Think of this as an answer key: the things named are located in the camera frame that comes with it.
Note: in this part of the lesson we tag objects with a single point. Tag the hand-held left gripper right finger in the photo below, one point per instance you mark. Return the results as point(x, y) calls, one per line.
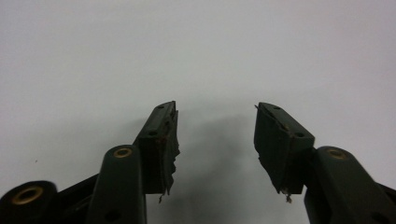
point(280, 149)

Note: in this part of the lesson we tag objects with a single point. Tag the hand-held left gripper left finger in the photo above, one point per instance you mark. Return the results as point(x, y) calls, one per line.
point(155, 149)

